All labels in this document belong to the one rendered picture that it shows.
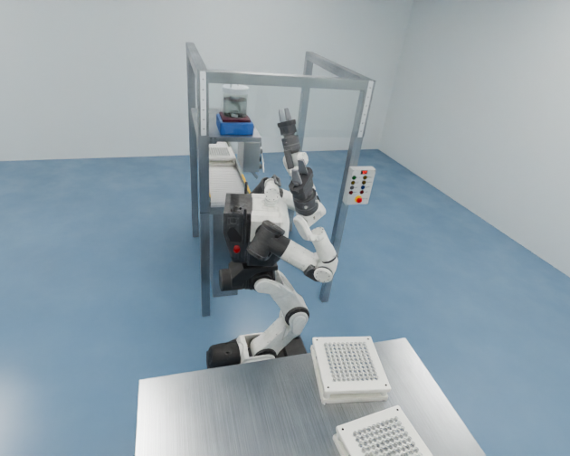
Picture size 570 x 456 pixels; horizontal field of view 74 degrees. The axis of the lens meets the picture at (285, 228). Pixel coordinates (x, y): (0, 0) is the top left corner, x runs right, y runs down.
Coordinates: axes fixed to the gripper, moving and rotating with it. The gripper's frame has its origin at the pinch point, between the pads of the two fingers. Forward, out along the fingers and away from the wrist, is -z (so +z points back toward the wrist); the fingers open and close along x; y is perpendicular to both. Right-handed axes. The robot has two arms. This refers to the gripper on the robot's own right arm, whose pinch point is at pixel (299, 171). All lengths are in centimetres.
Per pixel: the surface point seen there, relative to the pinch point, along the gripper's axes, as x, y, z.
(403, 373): -28, 45, 73
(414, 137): 407, -35, 287
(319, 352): -37, 15, 57
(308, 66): 192, -87, 65
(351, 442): -63, 37, 49
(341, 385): -47, 27, 55
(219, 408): -71, -8, 47
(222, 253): 33, -102, 129
